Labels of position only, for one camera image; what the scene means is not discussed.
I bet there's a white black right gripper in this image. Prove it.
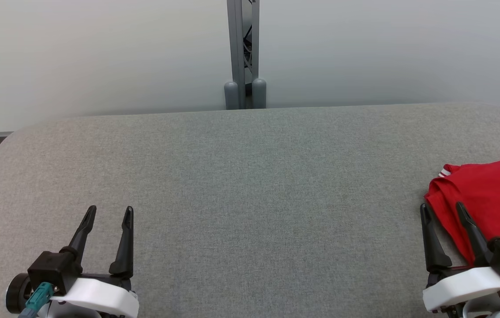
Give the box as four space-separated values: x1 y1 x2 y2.
420 202 500 314

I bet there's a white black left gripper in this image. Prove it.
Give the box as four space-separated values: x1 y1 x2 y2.
49 205 140 318

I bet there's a red jersey shirt with print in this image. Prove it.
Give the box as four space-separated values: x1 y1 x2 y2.
424 152 500 265

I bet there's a teal plug left camera cable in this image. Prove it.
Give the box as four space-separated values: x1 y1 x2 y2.
18 283 54 318

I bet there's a grey metal partition post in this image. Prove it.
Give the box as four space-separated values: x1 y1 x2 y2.
224 0 246 110
250 0 267 109

